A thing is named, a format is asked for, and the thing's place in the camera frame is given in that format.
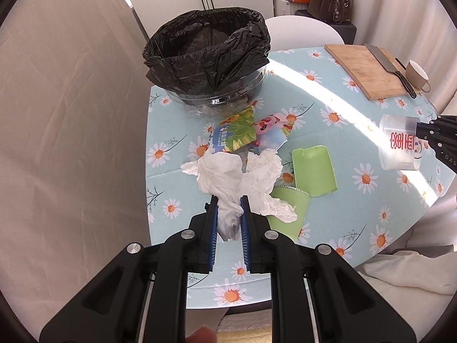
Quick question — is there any person's left hand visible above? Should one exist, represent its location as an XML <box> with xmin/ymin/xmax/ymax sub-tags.
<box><xmin>186</xmin><ymin>327</ymin><xmax>218</xmax><ymax>343</ymax></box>

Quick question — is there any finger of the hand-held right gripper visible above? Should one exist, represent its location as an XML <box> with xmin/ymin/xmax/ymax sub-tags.
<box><xmin>426</xmin><ymin>137</ymin><xmax>457</xmax><ymax>173</ymax></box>
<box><xmin>416</xmin><ymin>115</ymin><xmax>457</xmax><ymax>141</ymax></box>

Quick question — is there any wooden cutting board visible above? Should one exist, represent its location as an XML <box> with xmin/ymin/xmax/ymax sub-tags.
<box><xmin>324</xmin><ymin>44</ymin><xmax>422</xmax><ymax>101</ymax></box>

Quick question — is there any black trash bag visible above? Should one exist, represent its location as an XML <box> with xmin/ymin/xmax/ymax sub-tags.
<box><xmin>143</xmin><ymin>7</ymin><xmax>272</xmax><ymax>95</ymax></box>

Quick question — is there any clear plastic bin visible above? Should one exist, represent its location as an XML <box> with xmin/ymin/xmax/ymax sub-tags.
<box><xmin>162</xmin><ymin>62</ymin><xmax>268</xmax><ymax>117</ymax></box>

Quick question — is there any white ceramic cup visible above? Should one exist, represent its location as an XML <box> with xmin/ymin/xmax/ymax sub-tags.
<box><xmin>404</xmin><ymin>60</ymin><xmax>431</xmax><ymax>94</ymax></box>

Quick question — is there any pink cartoon snack packet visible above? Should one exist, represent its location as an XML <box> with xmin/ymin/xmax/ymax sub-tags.
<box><xmin>250</xmin><ymin>112</ymin><xmax>296</xmax><ymax>151</ymax></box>

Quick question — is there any kitchen cleaver black handle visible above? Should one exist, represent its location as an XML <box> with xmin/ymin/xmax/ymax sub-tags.
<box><xmin>364</xmin><ymin>44</ymin><xmax>418</xmax><ymax>99</ymax></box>

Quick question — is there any brown handbag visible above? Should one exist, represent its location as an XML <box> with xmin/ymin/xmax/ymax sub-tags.
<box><xmin>308</xmin><ymin>0</ymin><xmax>354</xmax><ymax>25</ymax></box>

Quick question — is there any white cloth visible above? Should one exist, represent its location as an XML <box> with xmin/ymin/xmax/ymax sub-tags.
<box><xmin>362</xmin><ymin>250</ymin><xmax>456</xmax><ymax>296</ymax></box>

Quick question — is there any green and blue snack packet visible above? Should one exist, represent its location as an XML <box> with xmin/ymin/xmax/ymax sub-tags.
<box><xmin>209</xmin><ymin>106</ymin><xmax>258</xmax><ymax>155</ymax></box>

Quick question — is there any white tissue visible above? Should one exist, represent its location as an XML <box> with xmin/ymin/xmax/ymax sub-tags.
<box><xmin>243</xmin><ymin>149</ymin><xmax>298</xmax><ymax>223</ymax></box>
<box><xmin>181</xmin><ymin>152</ymin><xmax>248</xmax><ymax>242</ymax></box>

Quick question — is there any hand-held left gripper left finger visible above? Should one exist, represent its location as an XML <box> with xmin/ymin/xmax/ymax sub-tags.
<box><xmin>39</xmin><ymin>195</ymin><xmax>219</xmax><ymax>343</ymax></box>

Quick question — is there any green paper cup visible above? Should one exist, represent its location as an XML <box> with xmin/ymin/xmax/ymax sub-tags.
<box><xmin>266</xmin><ymin>186</ymin><xmax>310</xmax><ymax>242</ymax></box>

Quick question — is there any white chair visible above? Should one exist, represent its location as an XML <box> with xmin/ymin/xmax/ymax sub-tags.
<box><xmin>264</xmin><ymin>15</ymin><xmax>345</xmax><ymax>53</ymax></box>

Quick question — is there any clear plastic cup red print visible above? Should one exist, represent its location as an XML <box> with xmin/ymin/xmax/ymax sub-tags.
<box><xmin>378</xmin><ymin>114</ymin><xmax>424</xmax><ymax>171</ymax></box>

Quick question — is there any green flat plastic piece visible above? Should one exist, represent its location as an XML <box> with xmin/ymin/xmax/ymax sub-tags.
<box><xmin>292</xmin><ymin>145</ymin><xmax>338</xmax><ymax>198</ymax></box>

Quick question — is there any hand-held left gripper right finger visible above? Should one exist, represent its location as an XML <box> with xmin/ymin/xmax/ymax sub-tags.
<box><xmin>240</xmin><ymin>196</ymin><xmax>418</xmax><ymax>343</ymax></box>

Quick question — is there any beige curtain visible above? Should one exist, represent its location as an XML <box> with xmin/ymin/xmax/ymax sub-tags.
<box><xmin>0</xmin><ymin>0</ymin><xmax>151</xmax><ymax>329</ymax></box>

